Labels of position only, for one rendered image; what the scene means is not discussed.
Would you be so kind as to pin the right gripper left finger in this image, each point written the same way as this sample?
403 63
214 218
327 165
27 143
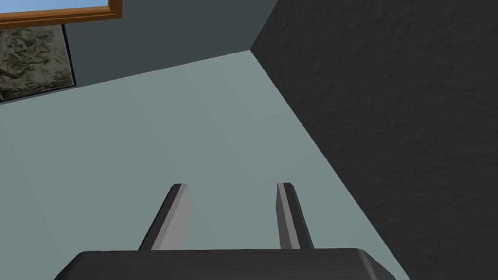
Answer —
171 221

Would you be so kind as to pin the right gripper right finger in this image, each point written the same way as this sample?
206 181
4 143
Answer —
291 221

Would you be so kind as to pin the black framed floral picture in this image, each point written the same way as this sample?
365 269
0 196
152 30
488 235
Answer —
33 60

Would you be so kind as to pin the wooden framed window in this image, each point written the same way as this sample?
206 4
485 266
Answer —
58 11

